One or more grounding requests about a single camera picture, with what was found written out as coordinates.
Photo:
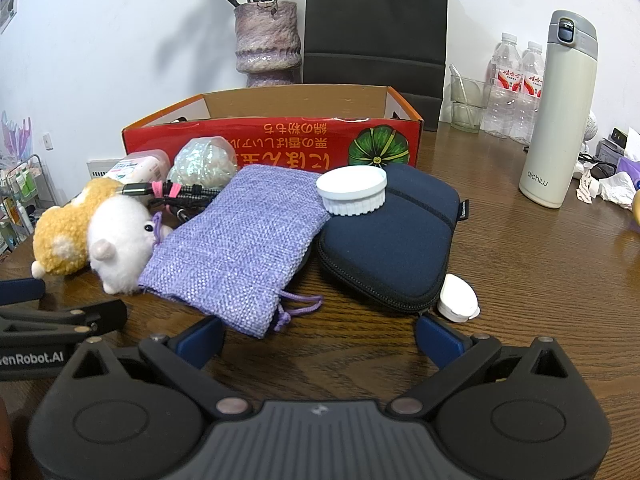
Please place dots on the white ribbed round dish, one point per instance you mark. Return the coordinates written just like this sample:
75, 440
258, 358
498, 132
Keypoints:
350, 185

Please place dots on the white thermos flask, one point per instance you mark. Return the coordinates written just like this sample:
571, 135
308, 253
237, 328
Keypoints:
555, 135

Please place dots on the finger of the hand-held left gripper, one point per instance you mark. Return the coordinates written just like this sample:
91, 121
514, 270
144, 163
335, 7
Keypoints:
22, 291
107, 315

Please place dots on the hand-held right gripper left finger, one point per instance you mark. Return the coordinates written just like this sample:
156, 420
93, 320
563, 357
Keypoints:
200, 342

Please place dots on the clear water bottle red label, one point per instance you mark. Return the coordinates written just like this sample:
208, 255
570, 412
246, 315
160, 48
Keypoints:
531, 90
502, 85

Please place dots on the orange white plush toy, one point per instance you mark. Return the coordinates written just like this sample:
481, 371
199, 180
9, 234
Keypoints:
115, 240

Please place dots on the red orange cardboard box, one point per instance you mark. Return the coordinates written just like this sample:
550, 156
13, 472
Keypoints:
300, 135

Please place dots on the white wall socket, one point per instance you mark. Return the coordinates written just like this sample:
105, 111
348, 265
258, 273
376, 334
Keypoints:
48, 141

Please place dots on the purple tissue box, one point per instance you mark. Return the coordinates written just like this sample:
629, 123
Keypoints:
631, 165

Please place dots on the crumpled white tissue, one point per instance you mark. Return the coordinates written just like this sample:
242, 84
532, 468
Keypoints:
615, 187

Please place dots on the iridescent plastic bag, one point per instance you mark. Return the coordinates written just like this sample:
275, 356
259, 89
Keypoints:
202, 165

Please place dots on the purple ceramic vase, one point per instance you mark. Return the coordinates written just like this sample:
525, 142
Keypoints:
267, 40

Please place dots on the dark power adapter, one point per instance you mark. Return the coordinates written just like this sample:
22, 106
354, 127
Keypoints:
617, 136

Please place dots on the white wet wipes pack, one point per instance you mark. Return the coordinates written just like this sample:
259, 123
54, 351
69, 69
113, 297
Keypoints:
140, 165

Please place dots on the small white fan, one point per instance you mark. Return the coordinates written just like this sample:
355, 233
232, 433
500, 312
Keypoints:
592, 127

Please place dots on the black paper bag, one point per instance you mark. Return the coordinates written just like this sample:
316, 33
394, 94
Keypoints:
375, 25

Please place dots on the white ribbed panel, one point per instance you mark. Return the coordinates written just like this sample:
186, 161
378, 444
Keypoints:
102, 167

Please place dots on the navy zip case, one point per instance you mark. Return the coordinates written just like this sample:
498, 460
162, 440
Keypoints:
390, 250

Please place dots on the translucent purple plastic item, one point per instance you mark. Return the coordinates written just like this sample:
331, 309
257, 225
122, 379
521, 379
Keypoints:
15, 135

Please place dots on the clear drinking glass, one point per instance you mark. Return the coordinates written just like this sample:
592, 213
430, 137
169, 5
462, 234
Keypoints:
469, 91
467, 120

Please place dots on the white round case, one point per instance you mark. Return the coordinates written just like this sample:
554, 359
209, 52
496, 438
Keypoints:
457, 297

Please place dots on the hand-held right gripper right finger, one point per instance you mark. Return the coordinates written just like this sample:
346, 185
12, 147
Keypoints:
440, 342

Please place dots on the yellow round object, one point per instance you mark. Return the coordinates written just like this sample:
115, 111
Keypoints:
636, 212

